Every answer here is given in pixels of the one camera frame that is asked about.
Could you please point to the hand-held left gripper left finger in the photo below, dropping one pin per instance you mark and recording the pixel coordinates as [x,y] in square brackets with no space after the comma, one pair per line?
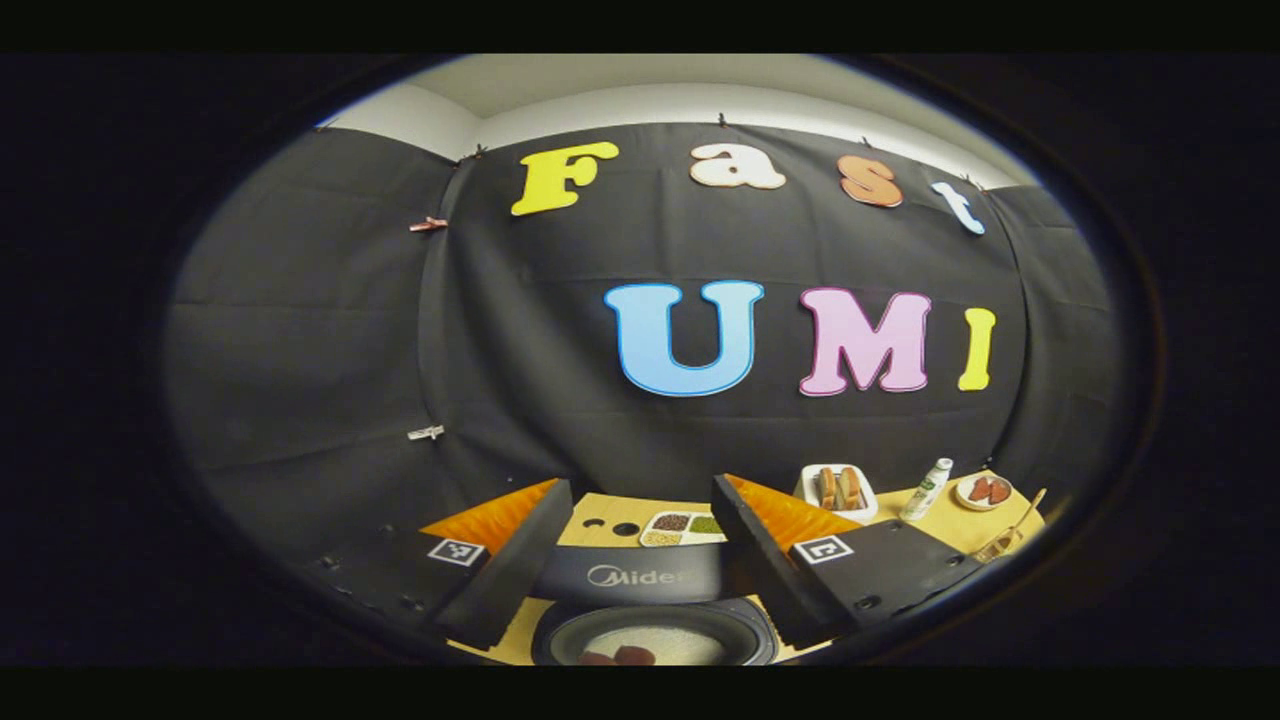
[520,570]

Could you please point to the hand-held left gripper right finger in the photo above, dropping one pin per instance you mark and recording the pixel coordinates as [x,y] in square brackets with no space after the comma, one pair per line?
[760,565]

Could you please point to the black and silver rice cooker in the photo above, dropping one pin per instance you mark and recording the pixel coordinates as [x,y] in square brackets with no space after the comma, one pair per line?
[640,577]

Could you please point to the wooden spoon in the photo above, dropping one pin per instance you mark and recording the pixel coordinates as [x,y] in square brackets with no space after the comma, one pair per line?
[1022,518]

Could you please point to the white divided grain dish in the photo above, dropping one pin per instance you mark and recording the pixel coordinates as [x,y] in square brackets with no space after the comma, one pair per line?
[680,528]

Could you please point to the white toaster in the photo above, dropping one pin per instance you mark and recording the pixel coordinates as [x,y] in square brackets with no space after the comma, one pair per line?
[806,485]

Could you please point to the toast bread slice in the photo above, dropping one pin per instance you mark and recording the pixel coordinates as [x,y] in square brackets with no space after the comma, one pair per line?
[828,488]
[850,487]

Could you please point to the silver cloth clip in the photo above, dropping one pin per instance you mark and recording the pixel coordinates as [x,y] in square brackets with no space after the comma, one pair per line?
[425,432]

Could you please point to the white milk bottle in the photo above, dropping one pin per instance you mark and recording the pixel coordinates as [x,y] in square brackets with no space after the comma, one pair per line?
[925,490]

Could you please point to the white round plate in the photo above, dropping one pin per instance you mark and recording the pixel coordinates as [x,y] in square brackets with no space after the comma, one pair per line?
[962,495]

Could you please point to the black backdrop cloth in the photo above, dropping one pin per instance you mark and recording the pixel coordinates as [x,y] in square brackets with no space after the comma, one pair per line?
[500,350]

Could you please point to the red meat slice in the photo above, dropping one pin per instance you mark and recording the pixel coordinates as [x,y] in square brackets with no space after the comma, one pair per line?
[978,490]
[1000,490]

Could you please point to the red cloth clip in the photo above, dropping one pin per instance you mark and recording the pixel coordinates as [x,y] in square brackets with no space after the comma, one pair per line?
[428,224]

